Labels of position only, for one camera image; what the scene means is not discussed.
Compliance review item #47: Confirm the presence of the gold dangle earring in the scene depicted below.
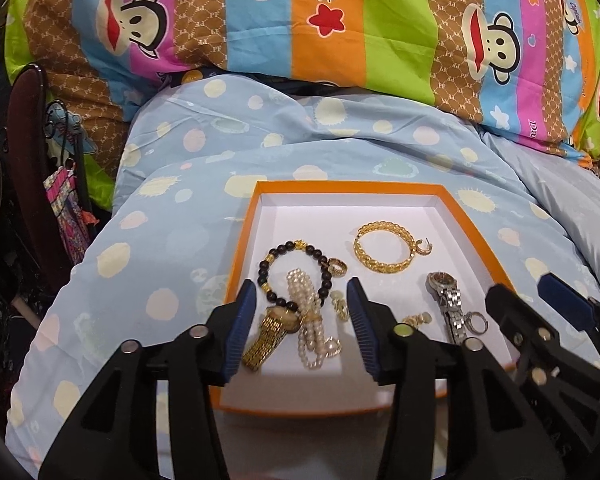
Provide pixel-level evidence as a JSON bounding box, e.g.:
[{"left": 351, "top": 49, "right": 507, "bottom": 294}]
[{"left": 331, "top": 290, "right": 352, "bottom": 321}]

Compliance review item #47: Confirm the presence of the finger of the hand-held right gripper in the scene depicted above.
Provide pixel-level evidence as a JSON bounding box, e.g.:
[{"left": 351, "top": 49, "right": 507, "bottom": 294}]
[
  {"left": 485, "top": 284, "right": 561, "bottom": 361},
  {"left": 537, "top": 272, "right": 600, "bottom": 341}
]

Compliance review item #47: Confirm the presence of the colourful monkey printed blanket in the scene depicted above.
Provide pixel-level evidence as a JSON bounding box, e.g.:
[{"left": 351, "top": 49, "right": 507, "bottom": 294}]
[{"left": 5, "top": 0, "right": 600, "bottom": 166}]

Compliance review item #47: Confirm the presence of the pearl necklace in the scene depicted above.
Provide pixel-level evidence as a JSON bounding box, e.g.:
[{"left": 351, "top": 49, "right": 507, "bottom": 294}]
[{"left": 286, "top": 269, "right": 342, "bottom": 372}]

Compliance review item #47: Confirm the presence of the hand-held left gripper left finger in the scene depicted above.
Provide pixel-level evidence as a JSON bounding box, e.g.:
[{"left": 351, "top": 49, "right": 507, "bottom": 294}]
[{"left": 37, "top": 280, "right": 257, "bottom": 480}]

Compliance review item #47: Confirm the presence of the pink patterned cloth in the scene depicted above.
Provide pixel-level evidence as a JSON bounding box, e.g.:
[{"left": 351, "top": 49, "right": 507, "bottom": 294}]
[{"left": 44, "top": 167, "right": 98, "bottom": 266}]

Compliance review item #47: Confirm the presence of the silver wristwatch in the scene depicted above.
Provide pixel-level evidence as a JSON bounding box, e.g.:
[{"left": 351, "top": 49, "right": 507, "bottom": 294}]
[{"left": 426, "top": 271, "right": 468, "bottom": 346}]

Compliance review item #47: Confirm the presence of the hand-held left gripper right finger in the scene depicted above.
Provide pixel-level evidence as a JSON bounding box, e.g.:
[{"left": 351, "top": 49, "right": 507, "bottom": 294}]
[{"left": 346, "top": 277, "right": 566, "bottom": 480}]

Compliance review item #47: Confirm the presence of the gold chain bracelet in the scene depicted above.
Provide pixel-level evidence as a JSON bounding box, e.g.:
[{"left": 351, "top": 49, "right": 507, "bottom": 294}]
[{"left": 354, "top": 221, "right": 421, "bottom": 273}]

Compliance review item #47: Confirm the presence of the black metal wire rack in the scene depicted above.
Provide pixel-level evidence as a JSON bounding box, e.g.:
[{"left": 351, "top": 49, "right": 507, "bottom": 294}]
[{"left": 45, "top": 100, "right": 101, "bottom": 166}]

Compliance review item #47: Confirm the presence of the silver ring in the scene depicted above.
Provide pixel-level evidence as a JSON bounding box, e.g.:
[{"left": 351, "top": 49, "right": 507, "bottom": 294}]
[{"left": 462, "top": 311, "right": 490, "bottom": 335}]

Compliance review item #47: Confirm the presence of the small gold earring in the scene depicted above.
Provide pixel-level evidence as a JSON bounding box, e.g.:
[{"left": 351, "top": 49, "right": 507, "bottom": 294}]
[{"left": 402, "top": 312, "right": 433, "bottom": 331}]

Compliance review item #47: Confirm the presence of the black bead bracelet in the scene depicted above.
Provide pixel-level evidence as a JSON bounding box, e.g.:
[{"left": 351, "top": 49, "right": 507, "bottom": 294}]
[{"left": 256, "top": 242, "right": 331, "bottom": 307}]

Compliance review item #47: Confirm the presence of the gold wristwatch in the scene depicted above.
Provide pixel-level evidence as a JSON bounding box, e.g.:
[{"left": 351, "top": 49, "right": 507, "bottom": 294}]
[{"left": 242, "top": 307, "right": 301, "bottom": 372}]

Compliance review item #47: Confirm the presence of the light blue dotted blanket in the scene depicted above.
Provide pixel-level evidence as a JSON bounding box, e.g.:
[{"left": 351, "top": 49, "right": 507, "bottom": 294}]
[{"left": 5, "top": 77, "right": 600, "bottom": 480}]

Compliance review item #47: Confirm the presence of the orange jewelry box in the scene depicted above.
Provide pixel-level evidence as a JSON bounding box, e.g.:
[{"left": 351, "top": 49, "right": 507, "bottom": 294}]
[{"left": 219, "top": 180, "right": 520, "bottom": 417}]

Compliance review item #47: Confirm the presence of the dark wooden chair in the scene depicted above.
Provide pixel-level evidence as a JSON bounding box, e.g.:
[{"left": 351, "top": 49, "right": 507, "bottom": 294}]
[{"left": 5, "top": 62, "right": 48, "bottom": 281}]

